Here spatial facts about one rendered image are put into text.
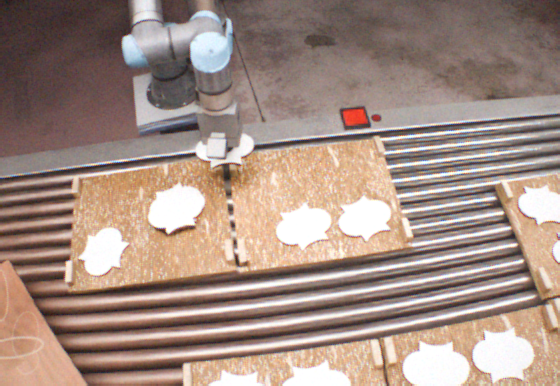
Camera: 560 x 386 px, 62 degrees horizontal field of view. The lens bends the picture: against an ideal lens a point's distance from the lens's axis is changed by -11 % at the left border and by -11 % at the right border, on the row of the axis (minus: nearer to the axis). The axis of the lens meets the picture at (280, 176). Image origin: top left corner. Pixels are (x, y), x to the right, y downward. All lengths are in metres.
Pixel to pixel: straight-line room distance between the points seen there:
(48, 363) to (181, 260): 0.40
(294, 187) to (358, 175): 0.17
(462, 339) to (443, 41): 2.59
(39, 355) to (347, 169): 0.87
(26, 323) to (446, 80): 2.66
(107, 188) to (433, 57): 2.40
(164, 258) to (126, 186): 0.25
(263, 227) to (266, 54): 2.09
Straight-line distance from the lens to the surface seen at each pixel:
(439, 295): 1.21
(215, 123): 1.12
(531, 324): 1.24
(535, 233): 1.37
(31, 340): 1.13
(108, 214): 1.35
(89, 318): 1.24
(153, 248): 1.26
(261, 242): 1.23
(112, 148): 1.53
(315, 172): 1.34
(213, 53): 1.00
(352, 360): 1.10
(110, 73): 3.34
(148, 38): 1.11
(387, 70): 3.15
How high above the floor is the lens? 1.98
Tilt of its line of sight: 51 degrees down
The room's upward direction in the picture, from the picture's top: 3 degrees counter-clockwise
